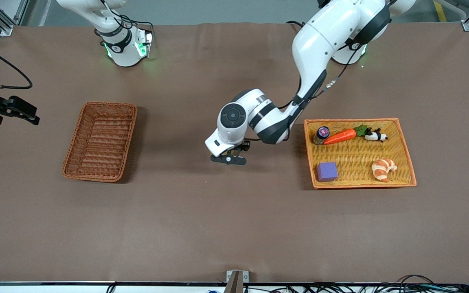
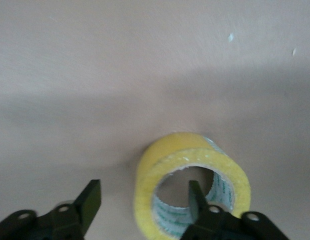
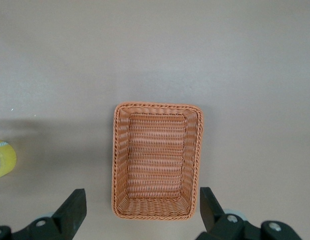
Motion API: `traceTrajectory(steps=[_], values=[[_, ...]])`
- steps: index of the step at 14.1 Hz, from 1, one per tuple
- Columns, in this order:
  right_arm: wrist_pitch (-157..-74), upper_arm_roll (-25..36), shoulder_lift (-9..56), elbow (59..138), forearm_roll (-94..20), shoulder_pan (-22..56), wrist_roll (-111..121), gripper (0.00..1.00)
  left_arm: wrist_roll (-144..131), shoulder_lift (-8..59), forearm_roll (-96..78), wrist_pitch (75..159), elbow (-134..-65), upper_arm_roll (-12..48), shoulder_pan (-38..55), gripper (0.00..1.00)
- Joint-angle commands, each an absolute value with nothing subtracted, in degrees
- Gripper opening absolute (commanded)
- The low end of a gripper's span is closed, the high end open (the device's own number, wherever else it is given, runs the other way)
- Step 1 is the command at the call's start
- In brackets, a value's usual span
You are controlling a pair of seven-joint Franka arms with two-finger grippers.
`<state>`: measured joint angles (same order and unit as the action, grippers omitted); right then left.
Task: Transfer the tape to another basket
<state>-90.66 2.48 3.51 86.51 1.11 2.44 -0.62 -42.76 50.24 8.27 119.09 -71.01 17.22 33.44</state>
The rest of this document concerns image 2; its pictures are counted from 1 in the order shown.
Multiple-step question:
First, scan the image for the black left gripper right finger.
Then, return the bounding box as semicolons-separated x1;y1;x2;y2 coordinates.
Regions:
181;179;291;240

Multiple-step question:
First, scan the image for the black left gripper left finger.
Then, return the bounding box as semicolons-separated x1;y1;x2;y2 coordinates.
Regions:
0;178;103;240

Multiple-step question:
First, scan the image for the yellow clear tape roll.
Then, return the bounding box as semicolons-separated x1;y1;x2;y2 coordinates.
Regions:
133;132;251;240

